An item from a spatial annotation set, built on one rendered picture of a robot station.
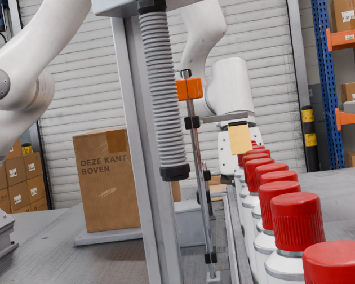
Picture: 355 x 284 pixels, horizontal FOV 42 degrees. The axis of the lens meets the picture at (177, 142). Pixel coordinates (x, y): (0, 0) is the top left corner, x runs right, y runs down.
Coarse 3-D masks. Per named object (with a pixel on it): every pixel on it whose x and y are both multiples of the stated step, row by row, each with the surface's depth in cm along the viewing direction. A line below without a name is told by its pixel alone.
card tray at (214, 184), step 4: (212, 176) 185; (216, 176) 185; (220, 176) 184; (212, 180) 185; (216, 180) 185; (212, 184) 185; (216, 184) 185; (220, 184) 184; (224, 184) 182; (212, 188) 178; (216, 188) 176; (220, 188) 175; (212, 192) 170; (212, 200) 156; (216, 200) 155; (220, 200) 155
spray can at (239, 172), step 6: (252, 144) 72; (240, 156) 72; (240, 162) 72; (240, 168) 73; (234, 174) 73; (240, 174) 72; (240, 186) 72; (240, 204) 72; (240, 210) 73; (240, 216) 73; (240, 222) 74
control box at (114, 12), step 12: (96, 0) 58; (108, 0) 57; (120, 0) 55; (132, 0) 54; (168, 0) 56; (180, 0) 57; (192, 0) 58; (96, 12) 58; (108, 12) 58; (120, 12) 59; (132, 12) 60
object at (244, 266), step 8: (232, 192) 99; (232, 200) 91; (232, 208) 84; (232, 216) 79; (240, 224) 73; (240, 232) 69; (240, 240) 65; (240, 248) 61; (240, 256) 58; (240, 264) 55; (248, 264) 55; (240, 272) 53; (248, 272) 52; (248, 280) 50
